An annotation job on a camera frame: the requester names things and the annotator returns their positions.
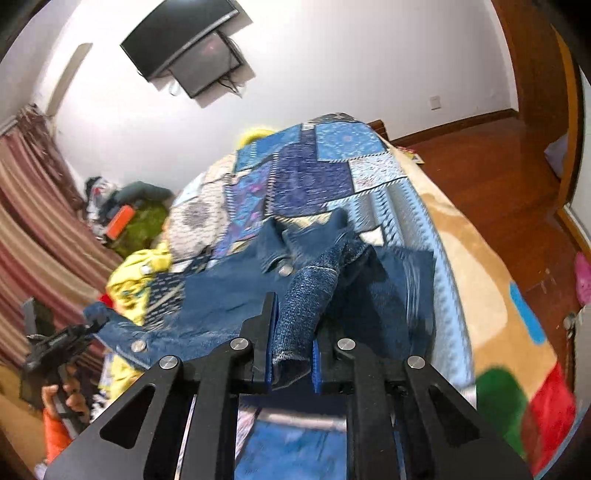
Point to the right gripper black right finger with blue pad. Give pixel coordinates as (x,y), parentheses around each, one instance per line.
(404,420)

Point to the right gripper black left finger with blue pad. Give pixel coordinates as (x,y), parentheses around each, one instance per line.
(178,421)

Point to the blue denim jacket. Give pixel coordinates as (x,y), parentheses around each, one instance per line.
(325,277)

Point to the clothes pile with orange box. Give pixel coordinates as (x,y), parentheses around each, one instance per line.
(125,219)

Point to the person's left hand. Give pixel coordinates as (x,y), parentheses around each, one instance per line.
(74,398)

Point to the red garment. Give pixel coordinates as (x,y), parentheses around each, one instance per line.
(106,300)

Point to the tan multicolour plush blanket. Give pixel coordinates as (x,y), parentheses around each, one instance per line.
(521,388)

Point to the striped pink curtain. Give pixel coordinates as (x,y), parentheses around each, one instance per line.
(47,252)

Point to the yellow cartoon garment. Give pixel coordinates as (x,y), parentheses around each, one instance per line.
(129,288)

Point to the navy polka dot garment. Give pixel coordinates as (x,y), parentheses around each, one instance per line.
(166,290)

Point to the pink slipper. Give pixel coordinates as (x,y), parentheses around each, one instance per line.
(582,270)

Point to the blue patchwork bed sheet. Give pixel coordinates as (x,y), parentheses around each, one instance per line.
(299,176)

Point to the wooden door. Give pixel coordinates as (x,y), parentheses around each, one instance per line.
(548,82)

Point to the white cabinet with handle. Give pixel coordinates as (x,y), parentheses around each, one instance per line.
(577,327)

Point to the white wall socket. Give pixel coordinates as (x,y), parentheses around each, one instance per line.
(435,103)

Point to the wall mounted black television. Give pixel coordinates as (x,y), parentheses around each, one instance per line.
(184,39)

